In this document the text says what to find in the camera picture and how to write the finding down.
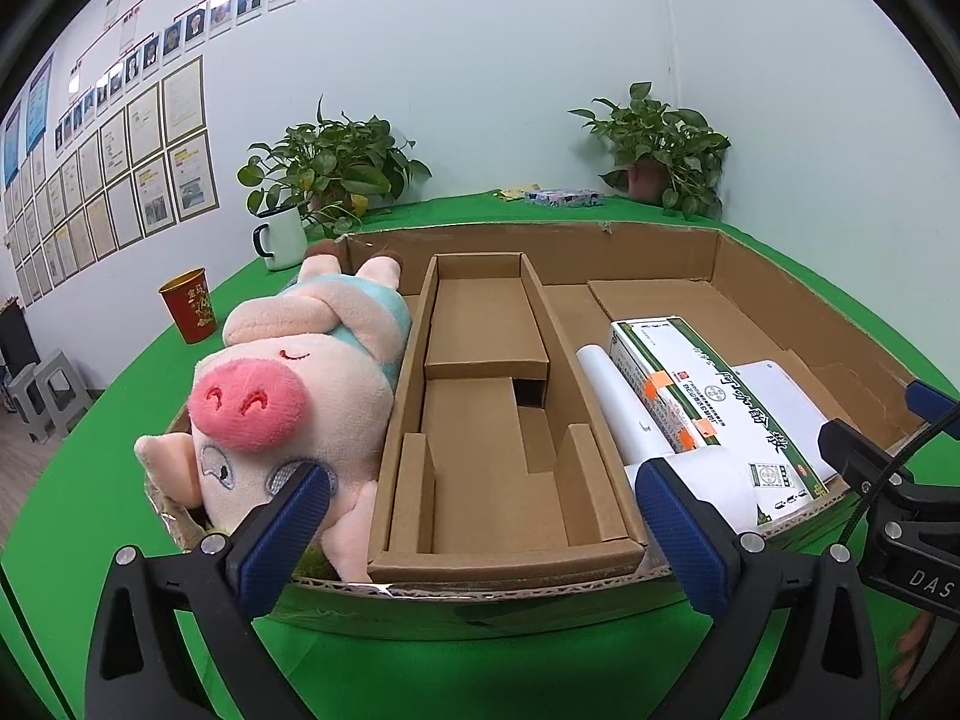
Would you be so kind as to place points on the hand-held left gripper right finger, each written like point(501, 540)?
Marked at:
point(675, 532)

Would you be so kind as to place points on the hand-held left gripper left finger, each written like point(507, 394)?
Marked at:
point(289, 532)

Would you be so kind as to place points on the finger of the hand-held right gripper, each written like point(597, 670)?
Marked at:
point(855, 450)
point(922, 397)

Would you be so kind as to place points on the pink plush pig toy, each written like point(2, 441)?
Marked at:
point(300, 390)

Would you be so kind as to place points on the green and white carton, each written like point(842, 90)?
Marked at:
point(712, 390)

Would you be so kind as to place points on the white hair dryer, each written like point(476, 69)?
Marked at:
point(611, 390)

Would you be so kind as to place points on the brown cardboard insert tray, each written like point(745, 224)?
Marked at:
point(480, 450)

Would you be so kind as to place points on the large cardboard box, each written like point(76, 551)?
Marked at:
point(637, 251)

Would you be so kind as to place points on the person's right hand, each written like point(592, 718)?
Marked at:
point(900, 649)

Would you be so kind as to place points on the green tablecloth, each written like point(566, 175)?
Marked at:
point(112, 480)

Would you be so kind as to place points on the red paper cup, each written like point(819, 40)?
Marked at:
point(191, 311)

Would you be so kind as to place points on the grey plastic stool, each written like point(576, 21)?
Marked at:
point(28, 401)
point(67, 390)

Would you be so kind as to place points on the white enamel mug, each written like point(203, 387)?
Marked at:
point(285, 240)

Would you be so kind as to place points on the black cabinet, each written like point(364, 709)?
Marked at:
point(16, 341)

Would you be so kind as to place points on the patterned tissue packet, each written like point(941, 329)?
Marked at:
point(562, 197)

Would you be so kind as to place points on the green plant in brown pot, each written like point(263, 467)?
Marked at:
point(660, 135)

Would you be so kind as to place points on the bushy potted green plant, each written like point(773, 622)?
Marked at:
point(330, 157)

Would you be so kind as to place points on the row of blue notice boards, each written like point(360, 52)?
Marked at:
point(37, 109)

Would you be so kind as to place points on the wall of framed certificates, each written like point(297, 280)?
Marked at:
point(142, 165)

